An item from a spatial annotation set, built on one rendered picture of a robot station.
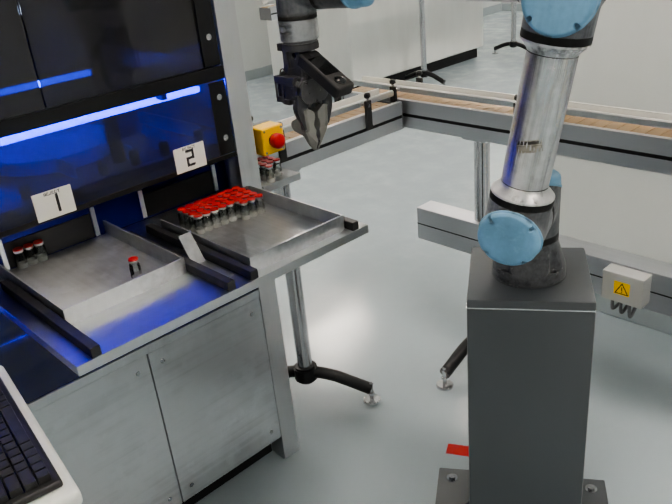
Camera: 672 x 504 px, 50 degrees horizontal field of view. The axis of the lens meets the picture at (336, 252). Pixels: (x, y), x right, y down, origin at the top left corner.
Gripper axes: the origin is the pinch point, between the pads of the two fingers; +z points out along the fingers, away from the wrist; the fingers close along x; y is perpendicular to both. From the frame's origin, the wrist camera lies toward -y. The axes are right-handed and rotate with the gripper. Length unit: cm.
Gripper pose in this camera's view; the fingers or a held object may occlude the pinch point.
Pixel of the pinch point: (317, 143)
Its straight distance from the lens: 147.3
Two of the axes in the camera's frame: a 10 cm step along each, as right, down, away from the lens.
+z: 0.9, 9.0, 4.3
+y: -6.8, -2.6, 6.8
